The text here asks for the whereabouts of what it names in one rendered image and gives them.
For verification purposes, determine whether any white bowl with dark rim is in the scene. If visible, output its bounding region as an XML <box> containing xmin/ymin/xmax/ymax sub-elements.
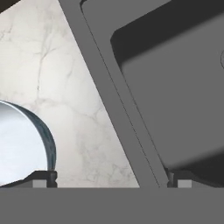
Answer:
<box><xmin>0</xmin><ymin>100</ymin><xmax>57</xmax><ymax>186</ymax></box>

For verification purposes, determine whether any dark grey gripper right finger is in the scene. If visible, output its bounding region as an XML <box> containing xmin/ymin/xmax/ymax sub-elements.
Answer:
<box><xmin>166</xmin><ymin>170</ymin><xmax>224</xmax><ymax>189</ymax></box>

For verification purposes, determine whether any grey kitchen sink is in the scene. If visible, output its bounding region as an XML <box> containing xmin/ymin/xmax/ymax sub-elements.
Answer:
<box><xmin>58</xmin><ymin>0</ymin><xmax>224</xmax><ymax>188</ymax></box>

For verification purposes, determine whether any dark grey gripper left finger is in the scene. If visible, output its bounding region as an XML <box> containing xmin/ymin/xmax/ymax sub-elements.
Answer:
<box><xmin>0</xmin><ymin>171</ymin><xmax>58</xmax><ymax>189</ymax></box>

